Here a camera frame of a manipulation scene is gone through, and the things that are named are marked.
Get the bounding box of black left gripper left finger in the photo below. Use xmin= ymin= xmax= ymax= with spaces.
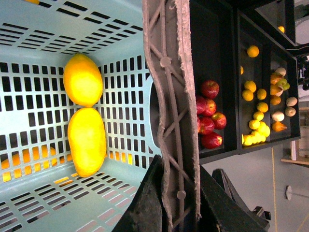
xmin=113 ymin=155 xmax=167 ymax=232

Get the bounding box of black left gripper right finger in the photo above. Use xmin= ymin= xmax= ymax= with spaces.
xmin=199 ymin=167 xmax=268 ymax=232

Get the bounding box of yellow mango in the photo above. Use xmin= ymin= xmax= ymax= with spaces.
xmin=68 ymin=107 xmax=107 ymax=177

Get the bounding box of light blue plastic basket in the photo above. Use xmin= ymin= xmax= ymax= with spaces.
xmin=0 ymin=0 xmax=160 ymax=232

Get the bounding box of yellow lemon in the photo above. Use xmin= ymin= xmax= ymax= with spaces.
xmin=63 ymin=53 xmax=103 ymax=107

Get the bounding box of brown basket handle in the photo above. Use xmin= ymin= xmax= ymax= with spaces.
xmin=142 ymin=0 xmax=201 ymax=232

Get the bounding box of black lemon tray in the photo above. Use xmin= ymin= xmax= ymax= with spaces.
xmin=236 ymin=12 xmax=270 ymax=154

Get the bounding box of red apple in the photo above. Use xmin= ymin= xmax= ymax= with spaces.
xmin=200 ymin=80 xmax=220 ymax=99
xmin=211 ymin=112 xmax=227 ymax=130
xmin=201 ymin=132 xmax=223 ymax=149
xmin=197 ymin=117 xmax=214 ymax=135

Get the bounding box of black apple tray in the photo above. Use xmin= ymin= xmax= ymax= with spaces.
xmin=189 ymin=0 xmax=239 ymax=163

